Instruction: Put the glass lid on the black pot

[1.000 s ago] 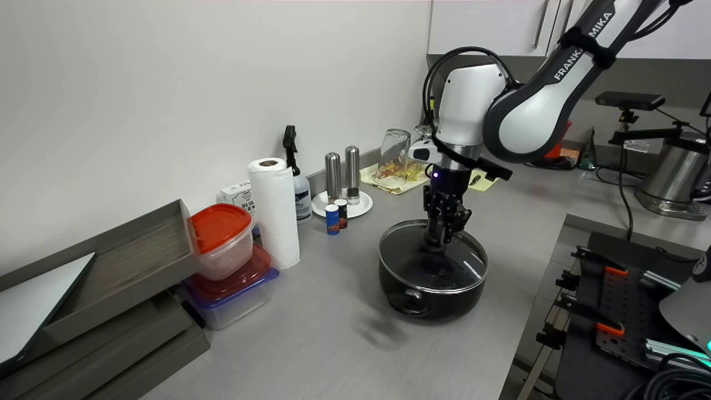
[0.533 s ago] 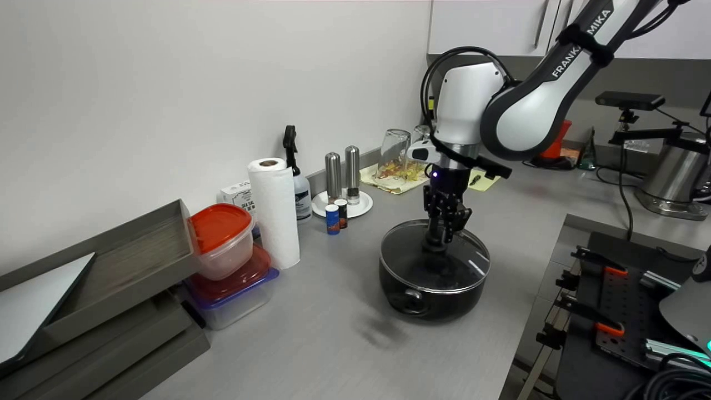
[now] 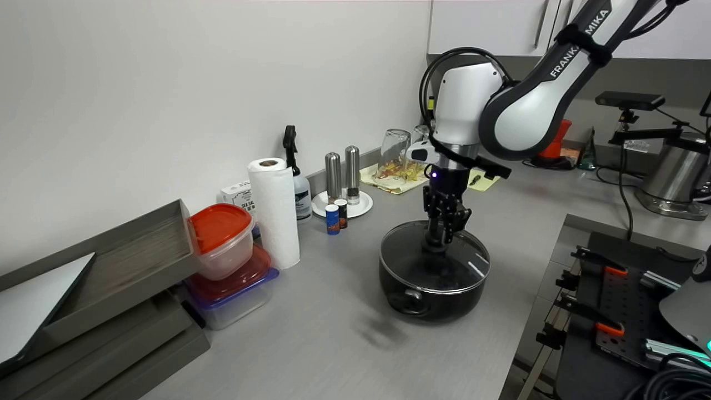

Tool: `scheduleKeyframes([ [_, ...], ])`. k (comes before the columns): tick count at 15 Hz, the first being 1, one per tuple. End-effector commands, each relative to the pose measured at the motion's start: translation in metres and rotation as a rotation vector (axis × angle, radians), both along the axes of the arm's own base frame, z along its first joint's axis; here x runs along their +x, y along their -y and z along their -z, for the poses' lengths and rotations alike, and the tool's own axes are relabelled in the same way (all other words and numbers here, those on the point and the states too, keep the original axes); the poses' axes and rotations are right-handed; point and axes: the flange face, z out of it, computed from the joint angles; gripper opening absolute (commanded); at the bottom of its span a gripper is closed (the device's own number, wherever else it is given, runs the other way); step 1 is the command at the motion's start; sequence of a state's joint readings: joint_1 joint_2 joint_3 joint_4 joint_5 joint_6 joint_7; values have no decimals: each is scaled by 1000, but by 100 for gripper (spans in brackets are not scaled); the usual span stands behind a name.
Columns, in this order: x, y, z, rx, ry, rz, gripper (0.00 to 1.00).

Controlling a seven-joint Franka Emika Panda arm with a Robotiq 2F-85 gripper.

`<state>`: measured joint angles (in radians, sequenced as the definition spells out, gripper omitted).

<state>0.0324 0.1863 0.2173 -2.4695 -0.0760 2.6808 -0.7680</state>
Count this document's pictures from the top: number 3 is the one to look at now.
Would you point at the grey lamp shade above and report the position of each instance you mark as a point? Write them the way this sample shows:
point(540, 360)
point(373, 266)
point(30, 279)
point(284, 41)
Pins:
point(690, 306)

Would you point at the small white carton box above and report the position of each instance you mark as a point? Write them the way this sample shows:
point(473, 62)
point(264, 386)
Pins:
point(236, 196)

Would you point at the white paper towel roll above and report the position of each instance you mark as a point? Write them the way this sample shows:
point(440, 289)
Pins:
point(276, 213)

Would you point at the clear glass jar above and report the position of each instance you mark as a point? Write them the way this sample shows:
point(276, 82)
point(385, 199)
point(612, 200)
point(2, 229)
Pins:
point(393, 151)

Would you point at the steel tray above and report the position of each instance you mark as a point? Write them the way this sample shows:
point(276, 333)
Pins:
point(112, 356)
point(141, 251)

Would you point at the orange red object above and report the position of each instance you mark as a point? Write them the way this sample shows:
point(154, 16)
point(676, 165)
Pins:
point(555, 146)

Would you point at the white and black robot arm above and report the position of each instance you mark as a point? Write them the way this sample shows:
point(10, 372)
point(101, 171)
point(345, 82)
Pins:
point(534, 111)

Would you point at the flat container with blue base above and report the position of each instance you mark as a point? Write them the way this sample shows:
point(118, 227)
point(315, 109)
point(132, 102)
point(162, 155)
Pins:
point(236, 295)

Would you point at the clear container with red lid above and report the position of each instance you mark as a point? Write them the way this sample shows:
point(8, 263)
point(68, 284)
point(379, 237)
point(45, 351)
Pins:
point(220, 234)

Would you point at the plain yellow cloth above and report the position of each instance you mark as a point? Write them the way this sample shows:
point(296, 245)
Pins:
point(481, 180)

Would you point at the black clamp with orange grip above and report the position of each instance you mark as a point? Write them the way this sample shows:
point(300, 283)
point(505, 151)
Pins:
point(591, 317)
point(603, 265)

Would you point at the flat grey metal sheet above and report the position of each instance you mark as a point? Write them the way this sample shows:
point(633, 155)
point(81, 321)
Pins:
point(35, 302)

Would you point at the steel grinder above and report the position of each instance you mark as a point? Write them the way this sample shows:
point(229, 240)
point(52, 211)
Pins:
point(334, 179)
point(352, 174)

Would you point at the shiny steel vessel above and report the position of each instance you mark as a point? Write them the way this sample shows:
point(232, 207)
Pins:
point(670, 180)

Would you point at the spray bottle with black head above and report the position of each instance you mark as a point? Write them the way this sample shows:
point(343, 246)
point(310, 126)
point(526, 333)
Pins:
point(303, 196)

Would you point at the printed yellow red towel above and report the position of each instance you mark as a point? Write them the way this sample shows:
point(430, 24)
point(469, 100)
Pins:
point(389, 180)

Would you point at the black cooking pot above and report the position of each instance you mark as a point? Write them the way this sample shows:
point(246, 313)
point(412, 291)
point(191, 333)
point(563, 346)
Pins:
point(436, 306)

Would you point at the small blue capped bottle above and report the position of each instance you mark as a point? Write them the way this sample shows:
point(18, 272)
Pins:
point(332, 221)

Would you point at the small blue jar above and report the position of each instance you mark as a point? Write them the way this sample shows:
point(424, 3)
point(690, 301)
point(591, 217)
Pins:
point(343, 213)

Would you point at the black camera on tripod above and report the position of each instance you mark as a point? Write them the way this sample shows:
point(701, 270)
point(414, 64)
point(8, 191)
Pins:
point(629, 100)

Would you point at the round white plate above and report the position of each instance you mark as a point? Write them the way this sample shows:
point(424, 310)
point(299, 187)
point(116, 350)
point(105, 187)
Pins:
point(357, 210)

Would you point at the glass lid with black knob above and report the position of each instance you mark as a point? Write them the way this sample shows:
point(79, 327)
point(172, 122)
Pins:
point(400, 259)

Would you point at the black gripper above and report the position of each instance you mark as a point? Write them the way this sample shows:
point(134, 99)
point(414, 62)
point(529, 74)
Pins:
point(446, 189)

